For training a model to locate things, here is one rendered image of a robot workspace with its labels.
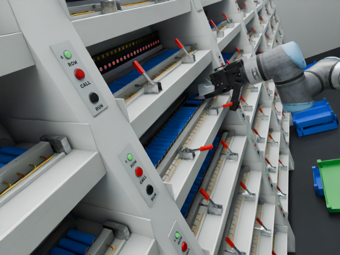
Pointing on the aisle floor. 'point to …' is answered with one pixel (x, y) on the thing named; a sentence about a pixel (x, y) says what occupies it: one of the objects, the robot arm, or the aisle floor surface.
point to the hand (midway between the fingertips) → (199, 96)
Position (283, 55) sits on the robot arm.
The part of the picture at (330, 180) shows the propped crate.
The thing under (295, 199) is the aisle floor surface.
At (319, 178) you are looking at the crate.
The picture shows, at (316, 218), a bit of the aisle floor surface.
